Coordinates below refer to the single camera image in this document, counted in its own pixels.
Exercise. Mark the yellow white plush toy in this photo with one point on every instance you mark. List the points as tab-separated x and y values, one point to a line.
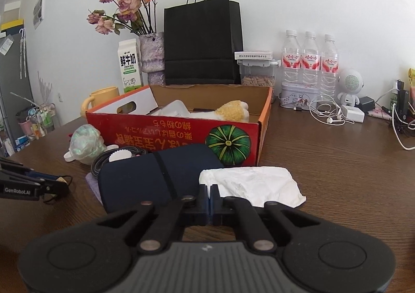
233	111

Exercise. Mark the pale green mesh ball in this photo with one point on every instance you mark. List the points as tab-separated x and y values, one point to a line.
86	144

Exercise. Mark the yellow ceramic mug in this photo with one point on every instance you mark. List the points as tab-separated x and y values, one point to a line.
98	97

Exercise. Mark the right water bottle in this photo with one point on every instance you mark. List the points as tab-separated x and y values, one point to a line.
329	65

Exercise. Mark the white wired earphones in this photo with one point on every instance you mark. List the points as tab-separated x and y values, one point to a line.
325	110

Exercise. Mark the dried pink rose bouquet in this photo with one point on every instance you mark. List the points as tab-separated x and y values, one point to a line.
136	16

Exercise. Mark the white flat box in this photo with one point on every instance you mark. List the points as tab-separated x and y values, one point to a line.
255	56

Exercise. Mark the white round lid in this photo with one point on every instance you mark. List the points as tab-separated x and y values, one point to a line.
121	154

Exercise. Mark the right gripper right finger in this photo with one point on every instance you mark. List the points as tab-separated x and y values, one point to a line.
242	217

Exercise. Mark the clear seed storage container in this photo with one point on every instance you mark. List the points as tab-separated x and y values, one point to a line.
259	73

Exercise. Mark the red pumpkin cardboard box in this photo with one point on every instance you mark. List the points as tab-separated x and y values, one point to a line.
129	120

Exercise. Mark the white charger block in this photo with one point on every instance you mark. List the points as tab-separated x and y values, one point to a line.
353	114

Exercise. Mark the purple woven cloth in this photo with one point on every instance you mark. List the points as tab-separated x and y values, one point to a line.
94	186

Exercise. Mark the colourful snack packet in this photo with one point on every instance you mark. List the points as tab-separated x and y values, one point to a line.
411	74

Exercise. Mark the black power adapter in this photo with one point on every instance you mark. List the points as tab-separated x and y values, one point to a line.
366	104

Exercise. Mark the white robot figurine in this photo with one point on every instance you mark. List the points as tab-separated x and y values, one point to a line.
350	84

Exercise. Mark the white tissue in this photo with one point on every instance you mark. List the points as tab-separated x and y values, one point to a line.
255	184

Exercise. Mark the wire rack with toiletries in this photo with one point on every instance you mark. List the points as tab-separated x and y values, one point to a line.
38	120

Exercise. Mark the clear plastic wipes pack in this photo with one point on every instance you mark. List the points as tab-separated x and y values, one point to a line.
174	109

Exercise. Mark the left water bottle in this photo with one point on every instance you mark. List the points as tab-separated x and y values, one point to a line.
291	56

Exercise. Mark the white illustrated tin box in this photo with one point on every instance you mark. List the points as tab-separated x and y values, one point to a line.
297	95

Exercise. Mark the black paper shopping bag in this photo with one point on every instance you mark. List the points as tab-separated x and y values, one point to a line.
200	40

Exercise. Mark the dark navy pouch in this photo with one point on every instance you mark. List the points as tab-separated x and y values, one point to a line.
158	177

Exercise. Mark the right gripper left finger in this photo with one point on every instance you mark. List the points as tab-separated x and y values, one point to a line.
172	220

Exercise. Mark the water bottle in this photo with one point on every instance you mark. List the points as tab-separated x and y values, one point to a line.
291	56
310	59
329	65

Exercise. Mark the white green milk carton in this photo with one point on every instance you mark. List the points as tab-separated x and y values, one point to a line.
130	65

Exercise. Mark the middle water bottle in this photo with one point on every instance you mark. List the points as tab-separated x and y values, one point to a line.
310	59

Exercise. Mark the purple textured vase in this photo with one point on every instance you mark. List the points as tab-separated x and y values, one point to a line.
153	57

